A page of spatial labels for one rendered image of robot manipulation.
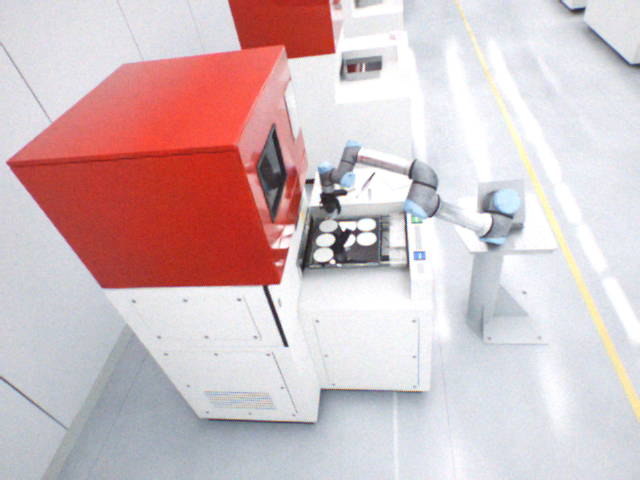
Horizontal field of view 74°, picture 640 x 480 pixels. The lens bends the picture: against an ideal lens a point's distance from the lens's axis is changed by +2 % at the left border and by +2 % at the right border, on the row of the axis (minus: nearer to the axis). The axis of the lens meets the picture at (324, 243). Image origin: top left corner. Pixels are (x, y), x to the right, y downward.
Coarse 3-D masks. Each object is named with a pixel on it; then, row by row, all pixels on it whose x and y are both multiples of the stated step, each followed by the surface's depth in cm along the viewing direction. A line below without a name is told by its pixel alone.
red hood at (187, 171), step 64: (128, 64) 187; (192, 64) 174; (256, 64) 163; (64, 128) 144; (128, 128) 136; (192, 128) 129; (256, 128) 136; (64, 192) 137; (128, 192) 134; (192, 192) 131; (256, 192) 133; (128, 256) 155; (192, 256) 151; (256, 256) 148
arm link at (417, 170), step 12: (348, 144) 201; (360, 144) 202; (348, 156) 201; (360, 156) 198; (372, 156) 196; (384, 156) 194; (396, 156) 194; (384, 168) 195; (396, 168) 192; (408, 168) 188; (420, 168) 186; (432, 168) 187; (420, 180) 184; (432, 180) 184
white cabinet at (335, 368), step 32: (320, 320) 203; (352, 320) 200; (384, 320) 197; (416, 320) 195; (320, 352) 222; (352, 352) 219; (384, 352) 215; (416, 352) 212; (320, 384) 245; (352, 384) 241; (384, 384) 237; (416, 384) 234
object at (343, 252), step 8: (344, 224) 228; (352, 224) 227; (376, 224) 224; (320, 232) 226; (336, 232) 224; (344, 232) 223; (352, 232) 222; (360, 232) 221; (368, 232) 221; (376, 232) 219; (336, 240) 220; (344, 240) 219; (352, 240) 218; (376, 240) 215; (312, 248) 217; (336, 248) 215; (344, 248) 214; (352, 248) 213; (360, 248) 212; (368, 248) 212; (376, 248) 211; (312, 256) 213; (336, 256) 211; (344, 256) 210; (352, 256) 209; (360, 256) 208; (368, 256) 207; (376, 256) 207
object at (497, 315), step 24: (480, 264) 239; (480, 288) 250; (504, 288) 257; (528, 288) 287; (480, 312) 264; (504, 312) 272; (528, 312) 274; (480, 336) 266; (504, 336) 264; (528, 336) 261
